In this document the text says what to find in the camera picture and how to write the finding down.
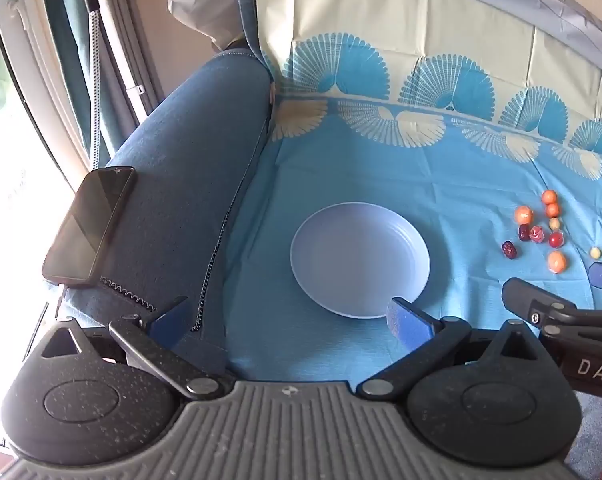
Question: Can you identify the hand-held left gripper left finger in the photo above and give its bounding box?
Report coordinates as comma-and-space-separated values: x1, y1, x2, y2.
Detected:
41, 296, 236, 402

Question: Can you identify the black and white patterned strap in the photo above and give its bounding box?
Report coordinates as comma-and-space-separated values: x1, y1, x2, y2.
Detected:
77, 0, 102, 171

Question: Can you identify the white window frame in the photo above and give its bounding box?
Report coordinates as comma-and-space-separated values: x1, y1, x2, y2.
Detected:
0, 0, 162, 201

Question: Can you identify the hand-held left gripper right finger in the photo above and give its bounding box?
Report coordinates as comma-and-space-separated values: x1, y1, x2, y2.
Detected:
356, 297, 539, 401

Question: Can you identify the light blue round plate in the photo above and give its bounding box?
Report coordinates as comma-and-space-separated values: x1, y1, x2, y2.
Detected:
290, 202, 432, 319

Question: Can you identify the blue fan-print tablecloth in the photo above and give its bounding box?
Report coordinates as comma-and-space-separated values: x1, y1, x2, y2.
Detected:
225, 0, 602, 388

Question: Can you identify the black coiled cable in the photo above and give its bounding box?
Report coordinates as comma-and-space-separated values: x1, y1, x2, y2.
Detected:
99, 275, 158, 312

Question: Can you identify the teal curtain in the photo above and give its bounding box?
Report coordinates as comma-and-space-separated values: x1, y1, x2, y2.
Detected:
45, 0, 128, 147

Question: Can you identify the black smartphone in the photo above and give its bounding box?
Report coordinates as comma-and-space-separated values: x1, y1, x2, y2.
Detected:
42, 166, 136, 289

